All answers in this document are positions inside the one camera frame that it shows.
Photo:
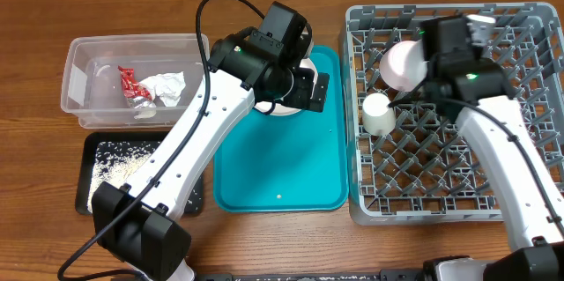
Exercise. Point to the grey dishwasher rack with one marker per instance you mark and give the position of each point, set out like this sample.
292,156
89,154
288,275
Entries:
423,171

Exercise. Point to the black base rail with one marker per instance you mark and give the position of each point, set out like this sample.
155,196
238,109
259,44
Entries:
381,275

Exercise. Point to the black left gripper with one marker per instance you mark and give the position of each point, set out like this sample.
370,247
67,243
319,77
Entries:
302,97

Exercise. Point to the black plastic tray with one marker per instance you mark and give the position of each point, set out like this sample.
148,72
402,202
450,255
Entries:
90,145

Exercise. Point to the small white bowl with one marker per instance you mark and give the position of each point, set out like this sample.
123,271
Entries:
403,66

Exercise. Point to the large white plate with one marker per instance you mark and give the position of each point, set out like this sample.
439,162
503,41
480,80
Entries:
280,110

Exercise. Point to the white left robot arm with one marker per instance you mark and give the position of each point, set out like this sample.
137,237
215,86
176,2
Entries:
137,222

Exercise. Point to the white napkin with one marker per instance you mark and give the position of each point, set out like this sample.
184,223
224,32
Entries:
166,87

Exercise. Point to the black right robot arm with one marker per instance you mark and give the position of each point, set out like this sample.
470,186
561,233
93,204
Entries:
476,95

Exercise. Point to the clear plastic bin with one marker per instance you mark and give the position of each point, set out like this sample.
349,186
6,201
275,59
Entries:
92,89

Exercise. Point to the spilled white rice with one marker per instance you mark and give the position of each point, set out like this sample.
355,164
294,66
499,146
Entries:
115,161

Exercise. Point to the cream paper cup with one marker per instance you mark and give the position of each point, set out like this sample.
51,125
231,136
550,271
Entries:
378,118

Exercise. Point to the teal plastic tray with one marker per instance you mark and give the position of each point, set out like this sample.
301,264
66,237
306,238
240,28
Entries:
287,163

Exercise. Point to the red snack wrapper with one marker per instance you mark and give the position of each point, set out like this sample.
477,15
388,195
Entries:
136,95

